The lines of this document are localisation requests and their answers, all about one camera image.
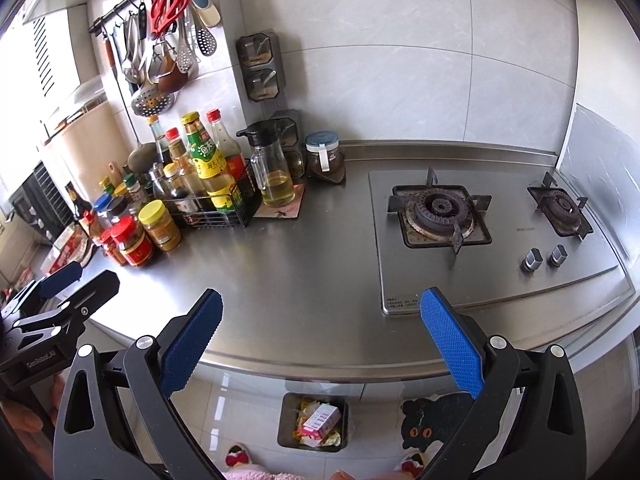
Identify pink coaster mat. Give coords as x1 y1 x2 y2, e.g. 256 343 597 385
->
252 182 307 221

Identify stainless steel gas stove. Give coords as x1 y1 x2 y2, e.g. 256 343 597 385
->
368 167 636 317

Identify wooden handle knife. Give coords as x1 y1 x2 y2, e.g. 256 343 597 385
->
102 34 119 87

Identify glass jar with blue lid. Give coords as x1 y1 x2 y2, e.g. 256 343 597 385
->
305 131 342 174

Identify red printed snack bag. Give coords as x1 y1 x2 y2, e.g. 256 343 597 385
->
40 230 97 277

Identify black cat floor mat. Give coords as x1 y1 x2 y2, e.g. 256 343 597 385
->
400 391 489 461

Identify large red lid jar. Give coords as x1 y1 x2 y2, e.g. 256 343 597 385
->
110 216 155 268

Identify large black pan support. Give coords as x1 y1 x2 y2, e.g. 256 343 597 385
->
387 167 494 256

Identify yellow lid jar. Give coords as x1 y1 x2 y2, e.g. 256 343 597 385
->
138 200 182 252

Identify small steel slotted spoon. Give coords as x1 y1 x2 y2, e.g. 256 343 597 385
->
195 24 217 59

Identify small black pan support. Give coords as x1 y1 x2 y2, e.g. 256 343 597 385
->
526 172 595 241

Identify red white slipper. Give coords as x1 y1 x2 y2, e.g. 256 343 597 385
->
225 442 251 469
397 452 427 479

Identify steel tongs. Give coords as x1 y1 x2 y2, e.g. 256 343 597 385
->
120 9 147 86

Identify small white pink carton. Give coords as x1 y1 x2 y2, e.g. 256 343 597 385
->
300 402 342 439

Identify black wire condiment rack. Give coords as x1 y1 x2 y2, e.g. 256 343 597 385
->
159 157 259 230

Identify steel slotted spatula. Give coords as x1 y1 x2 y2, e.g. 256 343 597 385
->
175 24 199 77

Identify dark soy bottle red neck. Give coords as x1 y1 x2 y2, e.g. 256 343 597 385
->
64 181 96 222

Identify brown ladle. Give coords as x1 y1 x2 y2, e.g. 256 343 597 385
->
156 54 194 94

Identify glass bottle steel cap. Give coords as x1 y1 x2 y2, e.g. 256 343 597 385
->
150 162 174 202

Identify aluminium foil splash guard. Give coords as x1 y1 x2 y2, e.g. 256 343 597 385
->
554 102 640 261

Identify red label red cap bottle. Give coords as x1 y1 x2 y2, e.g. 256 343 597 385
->
206 108 249 202

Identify green yellow label bottle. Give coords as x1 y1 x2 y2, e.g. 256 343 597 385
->
180 111 237 213

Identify red kitchen scissors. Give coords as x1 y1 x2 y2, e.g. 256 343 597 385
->
149 0 191 41

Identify green cap spice bottle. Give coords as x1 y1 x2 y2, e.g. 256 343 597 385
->
122 173 146 206

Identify grey floor waste bin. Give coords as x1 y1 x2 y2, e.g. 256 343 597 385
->
276 392 350 454

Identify glass oil dispenser black lid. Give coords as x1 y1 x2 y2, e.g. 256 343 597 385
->
236 122 297 209

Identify tall glass sauce bottle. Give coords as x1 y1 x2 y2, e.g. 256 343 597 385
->
165 127 201 196

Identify black countertop oven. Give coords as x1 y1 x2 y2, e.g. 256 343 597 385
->
9 160 77 247

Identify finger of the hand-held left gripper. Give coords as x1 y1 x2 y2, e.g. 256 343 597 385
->
59 269 121 335
38 261 84 301

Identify dark coaster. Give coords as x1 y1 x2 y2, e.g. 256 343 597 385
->
306 160 349 186

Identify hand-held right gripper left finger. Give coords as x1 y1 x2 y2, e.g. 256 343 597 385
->
52 288 224 480

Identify grey tiered spice rack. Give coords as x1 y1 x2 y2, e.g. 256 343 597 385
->
235 29 308 183

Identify small dark soy sauce bottle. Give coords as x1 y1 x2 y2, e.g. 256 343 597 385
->
162 162 199 226

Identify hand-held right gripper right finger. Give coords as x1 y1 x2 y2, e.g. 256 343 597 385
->
419 287 590 480

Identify slim dark liquid bottle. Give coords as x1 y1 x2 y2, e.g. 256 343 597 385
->
147 115 174 166

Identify small red lid jar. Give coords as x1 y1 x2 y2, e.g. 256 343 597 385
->
99 227 129 266

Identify round steel skimmer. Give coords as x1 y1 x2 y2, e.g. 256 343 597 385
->
131 80 176 117

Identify grey ladle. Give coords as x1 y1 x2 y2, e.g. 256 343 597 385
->
116 60 160 174

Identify pink fluffy garment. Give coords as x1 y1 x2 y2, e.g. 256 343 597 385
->
220 464 274 480

